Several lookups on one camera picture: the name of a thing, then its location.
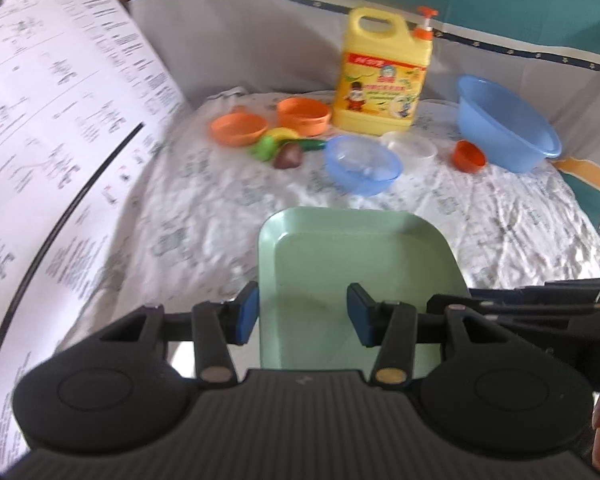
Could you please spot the shallow orange bowl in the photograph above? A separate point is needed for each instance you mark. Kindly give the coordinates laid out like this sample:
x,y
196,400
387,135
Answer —
x,y
237,129

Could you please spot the deep orange bowl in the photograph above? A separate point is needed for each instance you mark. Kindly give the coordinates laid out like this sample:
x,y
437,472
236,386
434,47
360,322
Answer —
x,y
304,116

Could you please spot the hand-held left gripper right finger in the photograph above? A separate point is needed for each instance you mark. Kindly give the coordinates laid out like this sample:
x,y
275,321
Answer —
x,y
360,313

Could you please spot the white printed paper sheet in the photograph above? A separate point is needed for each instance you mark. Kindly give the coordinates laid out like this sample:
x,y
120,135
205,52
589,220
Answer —
x,y
55,135

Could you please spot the brown toy vegetable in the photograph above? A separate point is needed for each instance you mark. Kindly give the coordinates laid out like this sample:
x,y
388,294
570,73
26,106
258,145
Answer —
x,y
287,156

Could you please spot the small dark orange bowl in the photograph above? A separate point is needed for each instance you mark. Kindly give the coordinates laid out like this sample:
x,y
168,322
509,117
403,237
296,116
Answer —
x,y
469,156

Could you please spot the white patterned cloth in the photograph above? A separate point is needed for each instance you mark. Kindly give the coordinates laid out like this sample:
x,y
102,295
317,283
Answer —
x,y
205,200

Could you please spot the pale green tray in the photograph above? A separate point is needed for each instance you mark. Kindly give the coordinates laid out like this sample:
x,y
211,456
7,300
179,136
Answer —
x,y
330,255

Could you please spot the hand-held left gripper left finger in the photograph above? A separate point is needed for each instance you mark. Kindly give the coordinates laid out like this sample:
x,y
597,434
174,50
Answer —
x,y
245,313

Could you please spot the translucent blue bowl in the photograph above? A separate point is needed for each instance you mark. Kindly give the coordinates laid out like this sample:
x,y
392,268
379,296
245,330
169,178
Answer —
x,y
362,165

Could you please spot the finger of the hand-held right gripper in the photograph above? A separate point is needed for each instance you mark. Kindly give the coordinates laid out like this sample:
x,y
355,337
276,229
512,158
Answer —
x,y
510,316
570,287

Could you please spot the large blue plastic basin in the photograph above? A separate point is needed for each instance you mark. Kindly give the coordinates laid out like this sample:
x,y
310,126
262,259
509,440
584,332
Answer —
x,y
505,125

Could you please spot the yellow detergent bottle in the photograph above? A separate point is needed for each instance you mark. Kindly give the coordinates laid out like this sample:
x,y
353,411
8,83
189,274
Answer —
x,y
380,95

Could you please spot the yellow toy fruit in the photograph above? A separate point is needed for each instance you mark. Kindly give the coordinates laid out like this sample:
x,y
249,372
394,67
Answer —
x,y
282,133

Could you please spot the teal and grey bedsheet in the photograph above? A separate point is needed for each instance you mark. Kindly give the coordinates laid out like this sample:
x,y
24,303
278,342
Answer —
x,y
260,35

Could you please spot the dark green toy cucumber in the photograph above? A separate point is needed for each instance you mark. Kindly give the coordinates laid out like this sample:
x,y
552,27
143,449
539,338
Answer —
x,y
314,145

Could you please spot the translucent white bowl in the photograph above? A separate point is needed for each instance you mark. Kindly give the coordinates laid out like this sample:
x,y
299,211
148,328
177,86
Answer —
x,y
410,145

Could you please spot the light green toy vegetable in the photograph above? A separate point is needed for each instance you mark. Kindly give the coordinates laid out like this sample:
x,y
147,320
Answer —
x,y
265,149

